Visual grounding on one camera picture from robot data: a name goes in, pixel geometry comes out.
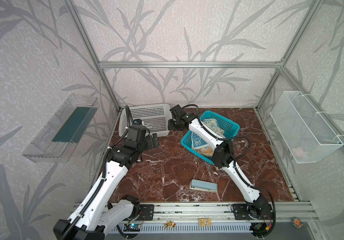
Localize white perforated plastic basket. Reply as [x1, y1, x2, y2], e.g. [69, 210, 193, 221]
[129, 104, 172, 137]

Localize blue bunny pattern towel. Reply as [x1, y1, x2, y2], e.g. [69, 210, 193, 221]
[189, 119, 225, 150]

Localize teal perforated plastic basket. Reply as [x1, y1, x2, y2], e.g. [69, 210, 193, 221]
[181, 111, 240, 165]

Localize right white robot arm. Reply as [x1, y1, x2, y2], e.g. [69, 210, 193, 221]
[168, 104, 276, 220]

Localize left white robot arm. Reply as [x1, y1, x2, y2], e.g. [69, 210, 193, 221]
[53, 106, 159, 240]

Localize orange rabbit print towel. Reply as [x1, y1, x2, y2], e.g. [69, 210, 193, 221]
[196, 147, 214, 157]

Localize light blue stapler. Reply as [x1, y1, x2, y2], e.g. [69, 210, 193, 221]
[190, 180, 218, 193]

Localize green microcontroller board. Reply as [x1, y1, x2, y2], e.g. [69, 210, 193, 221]
[122, 223, 142, 233]

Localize small yellow circuit board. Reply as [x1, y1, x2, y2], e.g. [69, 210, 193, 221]
[198, 218, 212, 227]

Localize round orange circuit board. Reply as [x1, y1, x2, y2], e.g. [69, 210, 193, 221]
[292, 217, 303, 229]

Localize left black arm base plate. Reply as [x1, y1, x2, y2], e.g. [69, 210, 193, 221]
[136, 204, 155, 221]

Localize aluminium horizontal frame bar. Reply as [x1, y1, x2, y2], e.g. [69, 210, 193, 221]
[98, 61, 281, 69]

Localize clear plastic wall tray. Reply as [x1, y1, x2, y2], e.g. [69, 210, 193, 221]
[22, 94, 100, 163]

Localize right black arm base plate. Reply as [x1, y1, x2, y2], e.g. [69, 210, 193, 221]
[231, 204, 252, 221]

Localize pink object in wire basket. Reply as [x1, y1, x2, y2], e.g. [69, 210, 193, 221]
[291, 147, 307, 158]

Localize white wire mesh basket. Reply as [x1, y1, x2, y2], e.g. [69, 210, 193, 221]
[271, 91, 344, 164]

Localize right controller board with wires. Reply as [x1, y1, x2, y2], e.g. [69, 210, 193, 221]
[250, 222, 276, 239]

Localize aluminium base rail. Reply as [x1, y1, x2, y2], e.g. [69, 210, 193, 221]
[146, 202, 320, 223]

